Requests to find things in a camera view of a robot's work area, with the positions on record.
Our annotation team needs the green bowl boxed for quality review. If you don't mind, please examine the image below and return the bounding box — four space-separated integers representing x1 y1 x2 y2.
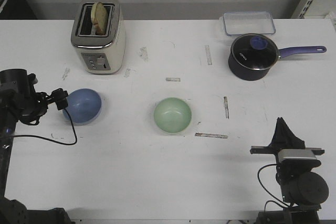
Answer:
153 97 192 134

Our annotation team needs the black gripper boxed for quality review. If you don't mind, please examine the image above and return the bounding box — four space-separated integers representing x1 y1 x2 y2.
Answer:
250 117 324 156
29 88 68 119

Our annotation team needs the blue bowl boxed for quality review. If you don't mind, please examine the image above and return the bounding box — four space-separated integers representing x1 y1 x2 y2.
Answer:
62 88 102 125

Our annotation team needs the glass lid with blue knob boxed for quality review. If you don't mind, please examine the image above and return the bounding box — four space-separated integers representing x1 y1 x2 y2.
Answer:
231 33 279 70

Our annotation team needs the dark blue saucepan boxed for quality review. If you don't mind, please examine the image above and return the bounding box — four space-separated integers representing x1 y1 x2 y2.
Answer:
228 43 327 81

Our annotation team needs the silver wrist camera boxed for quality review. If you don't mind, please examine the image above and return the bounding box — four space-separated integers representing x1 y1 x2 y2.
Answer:
278 149 317 163

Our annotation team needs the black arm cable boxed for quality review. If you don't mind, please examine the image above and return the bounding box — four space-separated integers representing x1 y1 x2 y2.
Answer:
11 108 78 146
257 163 292 208

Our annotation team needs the slice of toasted bread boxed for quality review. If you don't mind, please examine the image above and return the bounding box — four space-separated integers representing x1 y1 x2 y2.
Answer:
90 2 108 36

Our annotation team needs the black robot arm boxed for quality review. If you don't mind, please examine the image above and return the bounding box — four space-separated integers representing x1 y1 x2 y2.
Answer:
250 117 329 223
1 69 72 223

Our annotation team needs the cream and chrome toaster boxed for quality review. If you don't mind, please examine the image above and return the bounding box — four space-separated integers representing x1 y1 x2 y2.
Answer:
71 0 126 74

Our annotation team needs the clear plastic food container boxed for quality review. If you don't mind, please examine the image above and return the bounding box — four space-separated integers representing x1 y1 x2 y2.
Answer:
221 11 276 36

